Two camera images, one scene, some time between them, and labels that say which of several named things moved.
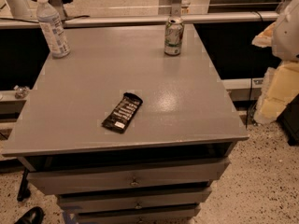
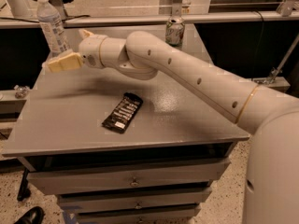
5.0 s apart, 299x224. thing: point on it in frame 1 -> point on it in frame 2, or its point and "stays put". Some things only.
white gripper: (288, 35) -> (90, 51)
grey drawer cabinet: (177, 145) stays put
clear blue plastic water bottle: (52, 27) stays put
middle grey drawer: (134, 198) stays put
